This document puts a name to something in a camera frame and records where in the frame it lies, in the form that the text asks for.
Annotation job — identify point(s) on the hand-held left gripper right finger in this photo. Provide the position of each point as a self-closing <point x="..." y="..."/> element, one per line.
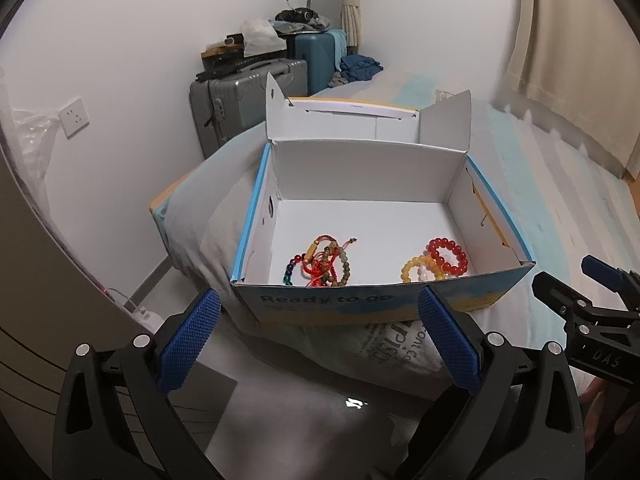
<point x="447" y="335"/>

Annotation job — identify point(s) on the person's right hand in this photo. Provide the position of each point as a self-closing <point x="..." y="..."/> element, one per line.
<point x="605" y="407"/>

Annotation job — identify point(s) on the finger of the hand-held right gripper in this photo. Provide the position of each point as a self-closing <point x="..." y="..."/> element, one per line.
<point x="560" y="292"/>
<point x="602" y="267"/>

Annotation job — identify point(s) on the white plastic bag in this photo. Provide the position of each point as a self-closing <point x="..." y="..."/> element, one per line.
<point x="257" y="35"/>

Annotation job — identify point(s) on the clear plastic bag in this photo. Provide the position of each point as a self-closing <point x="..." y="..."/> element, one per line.
<point x="32" y="150"/>

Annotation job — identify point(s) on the grey hard suitcase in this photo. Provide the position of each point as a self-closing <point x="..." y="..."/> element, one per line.
<point x="235" y="105"/>

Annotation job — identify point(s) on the blue crumpled clothes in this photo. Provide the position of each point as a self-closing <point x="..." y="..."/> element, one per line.
<point x="360" y="67"/>

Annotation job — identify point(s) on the beige long curtain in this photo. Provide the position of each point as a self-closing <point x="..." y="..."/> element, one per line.
<point x="575" y="50"/>

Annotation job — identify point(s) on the beige tied curtain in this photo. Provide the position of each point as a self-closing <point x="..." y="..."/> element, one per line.
<point x="351" y="5"/>

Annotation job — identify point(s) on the teal hard suitcase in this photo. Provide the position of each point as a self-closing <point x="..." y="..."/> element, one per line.
<point x="317" y="57"/>

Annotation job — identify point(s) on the white cardboard box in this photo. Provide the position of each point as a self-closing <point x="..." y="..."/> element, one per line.
<point x="360" y="220"/>

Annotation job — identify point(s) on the black keyboard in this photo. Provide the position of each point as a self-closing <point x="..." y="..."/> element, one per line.
<point x="235" y="62"/>

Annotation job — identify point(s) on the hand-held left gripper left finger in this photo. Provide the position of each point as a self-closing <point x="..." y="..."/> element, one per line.
<point x="192" y="335"/>

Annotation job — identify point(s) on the dark items pile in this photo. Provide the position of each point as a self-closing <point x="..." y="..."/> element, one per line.
<point x="300" y="17"/>

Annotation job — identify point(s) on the white wall socket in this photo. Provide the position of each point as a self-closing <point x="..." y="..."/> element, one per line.
<point x="74" y="116"/>

